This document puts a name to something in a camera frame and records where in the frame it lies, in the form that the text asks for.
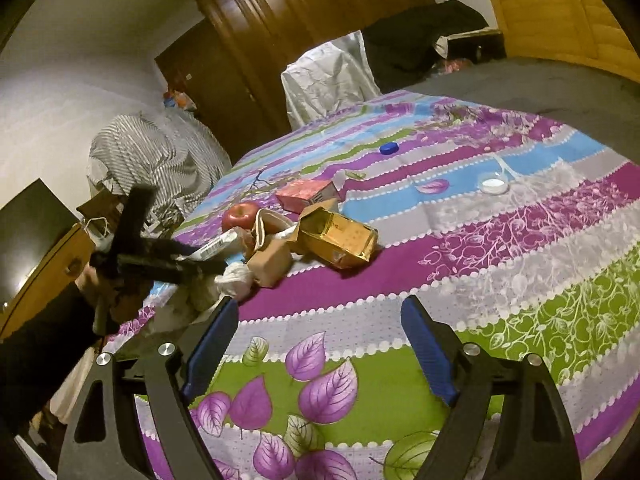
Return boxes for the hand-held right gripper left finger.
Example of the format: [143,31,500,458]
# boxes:
[57,296,241,480]

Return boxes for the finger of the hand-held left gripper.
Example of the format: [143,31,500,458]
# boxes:
[146,236,202,262]
[149,258,230,287]

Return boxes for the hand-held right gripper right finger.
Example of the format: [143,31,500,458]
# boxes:
[400,294,583,480]

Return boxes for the white tissue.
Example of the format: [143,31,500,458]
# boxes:
[215,262,256,301]

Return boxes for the beige pink sponge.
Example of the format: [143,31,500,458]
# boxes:
[246,237,292,288]

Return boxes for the person's left forearm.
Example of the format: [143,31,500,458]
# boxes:
[0,282,108,441]

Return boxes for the person's left hand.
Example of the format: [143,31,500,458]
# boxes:
[77,262,153,336]

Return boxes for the white printed wrapper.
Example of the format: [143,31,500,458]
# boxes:
[187,228,241,263]

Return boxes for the red apple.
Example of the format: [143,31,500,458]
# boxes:
[221,202,262,233]

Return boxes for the grey striped cloth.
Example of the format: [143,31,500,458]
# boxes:
[87,107,233,221]

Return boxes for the floral striped bedsheet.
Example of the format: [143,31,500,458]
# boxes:
[102,87,640,480]

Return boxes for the wooden dresser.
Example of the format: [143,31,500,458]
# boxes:
[0,220,101,341]

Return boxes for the black television screen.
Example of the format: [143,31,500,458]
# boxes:
[0,177,81,311]

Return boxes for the pink cardboard box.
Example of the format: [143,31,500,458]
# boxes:
[275,179,341,213]

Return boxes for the orange bag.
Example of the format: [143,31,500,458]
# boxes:
[162,87,198,111]

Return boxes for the gold cardboard box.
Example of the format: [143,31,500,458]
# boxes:
[292,199,379,271]

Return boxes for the clear round lid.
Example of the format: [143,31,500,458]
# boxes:
[477,171,511,195]

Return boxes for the dark wooden wardrobe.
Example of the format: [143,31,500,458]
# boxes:
[154,0,436,161]

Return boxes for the red patterned bag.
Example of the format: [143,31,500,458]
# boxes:
[440,57,476,76]

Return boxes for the grey blanket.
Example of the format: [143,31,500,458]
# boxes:
[415,57,640,153]

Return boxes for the black cloth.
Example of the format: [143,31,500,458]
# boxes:
[361,0,491,96]

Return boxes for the white cables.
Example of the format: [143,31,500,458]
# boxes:
[80,216,113,241]

